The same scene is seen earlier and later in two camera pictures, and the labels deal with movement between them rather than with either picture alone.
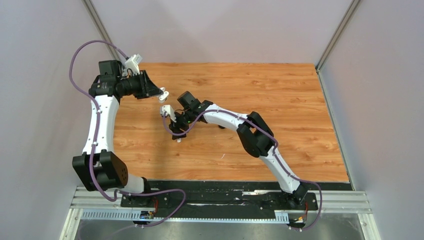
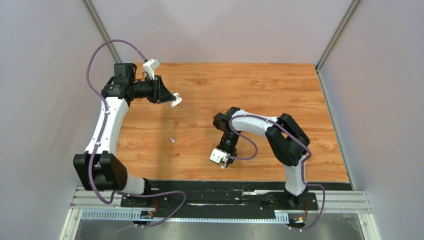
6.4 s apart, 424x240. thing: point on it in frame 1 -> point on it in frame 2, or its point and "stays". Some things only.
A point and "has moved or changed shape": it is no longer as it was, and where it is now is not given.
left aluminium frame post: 90,5 stays
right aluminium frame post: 354,4 stays
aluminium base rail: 85,199 stays
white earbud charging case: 165,95 has moved or changed shape
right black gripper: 176,126 -> 233,153
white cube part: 169,111 -> 218,156
